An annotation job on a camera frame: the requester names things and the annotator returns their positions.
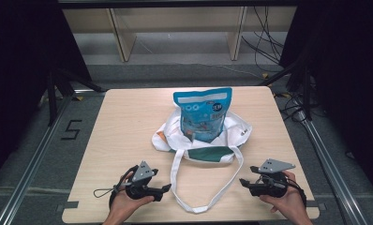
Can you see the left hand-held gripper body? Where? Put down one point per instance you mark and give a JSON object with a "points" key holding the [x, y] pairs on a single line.
{"points": [[141, 184]]}

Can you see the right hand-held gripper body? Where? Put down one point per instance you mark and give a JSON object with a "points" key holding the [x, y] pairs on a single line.
{"points": [[270, 182]]}

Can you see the white tote bag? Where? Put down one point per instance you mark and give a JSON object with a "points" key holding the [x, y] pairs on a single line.
{"points": [[175, 140]]}

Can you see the blue snack packet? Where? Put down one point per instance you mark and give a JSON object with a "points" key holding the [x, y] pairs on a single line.
{"points": [[203, 115]]}

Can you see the person's left hand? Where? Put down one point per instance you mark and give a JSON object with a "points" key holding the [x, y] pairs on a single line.
{"points": [[125, 203]]}

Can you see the person's right hand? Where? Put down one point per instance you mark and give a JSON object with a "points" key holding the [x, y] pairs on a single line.
{"points": [[287, 203]]}

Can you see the black metal stand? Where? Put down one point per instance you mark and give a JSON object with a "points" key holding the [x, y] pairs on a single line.
{"points": [[305, 90], [55, 93]]}

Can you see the black curtain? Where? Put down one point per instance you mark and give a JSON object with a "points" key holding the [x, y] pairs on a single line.
{"points": [[19, 62], [347, 78]]}

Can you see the light wooden shelf unit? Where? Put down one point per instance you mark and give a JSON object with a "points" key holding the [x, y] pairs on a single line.
{"points": [[175, 18]]}

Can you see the aluminium rail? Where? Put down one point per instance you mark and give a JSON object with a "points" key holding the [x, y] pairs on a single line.
{"points": [[34, 156], [331, 162]]}

